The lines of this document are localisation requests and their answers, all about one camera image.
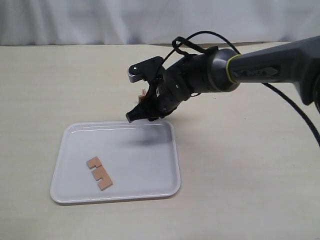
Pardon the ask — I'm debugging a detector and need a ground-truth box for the white backdrop curtain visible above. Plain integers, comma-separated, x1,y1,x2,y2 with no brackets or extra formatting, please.
0,0,320,46

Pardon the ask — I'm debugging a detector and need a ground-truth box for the white rectangular plastic tray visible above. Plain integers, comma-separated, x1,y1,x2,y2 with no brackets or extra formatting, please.
50,120,181,205

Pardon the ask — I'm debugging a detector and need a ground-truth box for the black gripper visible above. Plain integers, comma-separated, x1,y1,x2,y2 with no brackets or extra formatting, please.
125,56,200,123

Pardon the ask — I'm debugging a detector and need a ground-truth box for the black cable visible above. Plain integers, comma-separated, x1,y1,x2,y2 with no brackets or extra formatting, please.
161,30,320,148

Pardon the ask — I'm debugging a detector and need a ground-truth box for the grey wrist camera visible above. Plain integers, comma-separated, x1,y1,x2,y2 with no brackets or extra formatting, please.
127,56,164,83

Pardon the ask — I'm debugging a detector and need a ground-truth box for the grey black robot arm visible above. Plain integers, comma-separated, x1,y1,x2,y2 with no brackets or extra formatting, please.
126,36,320,122

